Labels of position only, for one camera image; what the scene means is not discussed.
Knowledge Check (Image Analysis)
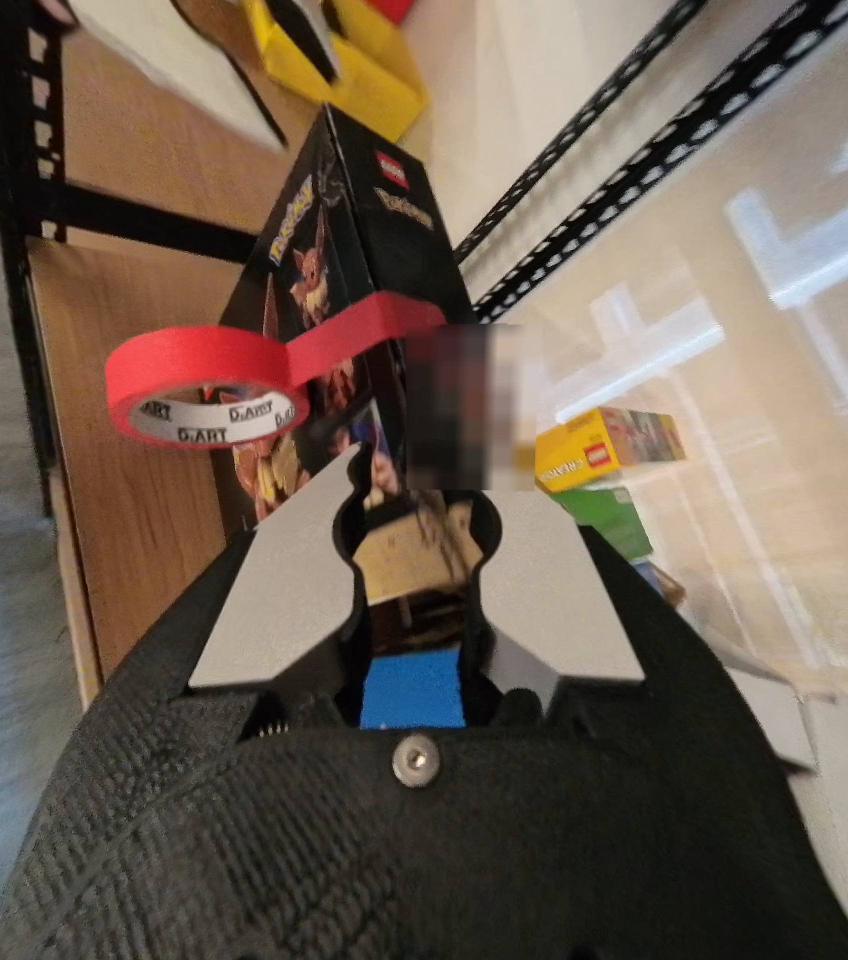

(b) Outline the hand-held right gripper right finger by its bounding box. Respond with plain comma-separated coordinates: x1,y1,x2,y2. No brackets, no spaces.
461,489,647,727

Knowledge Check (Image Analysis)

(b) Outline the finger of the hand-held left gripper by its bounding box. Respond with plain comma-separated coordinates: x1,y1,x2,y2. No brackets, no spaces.
274,0,341,82
75,0,290,145

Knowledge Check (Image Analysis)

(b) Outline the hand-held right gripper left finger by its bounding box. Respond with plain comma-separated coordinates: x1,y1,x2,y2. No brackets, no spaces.
187,442,374,727

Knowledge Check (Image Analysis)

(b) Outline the black metal shelf rack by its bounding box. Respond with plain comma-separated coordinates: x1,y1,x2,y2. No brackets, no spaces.
0,0,848,826
0,0,702,264

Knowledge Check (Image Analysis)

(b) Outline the black toy box tan base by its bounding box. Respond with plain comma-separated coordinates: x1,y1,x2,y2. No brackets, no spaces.
212,105,486,654

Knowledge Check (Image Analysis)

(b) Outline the orange tape roll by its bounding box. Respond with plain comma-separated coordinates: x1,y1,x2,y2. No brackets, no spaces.
105,292,447,450

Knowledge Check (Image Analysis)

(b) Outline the yellow toy box flamingo print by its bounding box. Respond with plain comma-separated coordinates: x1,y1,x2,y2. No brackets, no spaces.
535,407,687,494

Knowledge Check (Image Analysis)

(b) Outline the white cardboard box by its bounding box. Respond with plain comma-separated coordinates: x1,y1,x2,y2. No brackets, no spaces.
724,667,818,774

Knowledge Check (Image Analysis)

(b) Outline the translucent window blind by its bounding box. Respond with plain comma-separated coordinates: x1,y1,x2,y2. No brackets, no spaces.
469,0,848,714

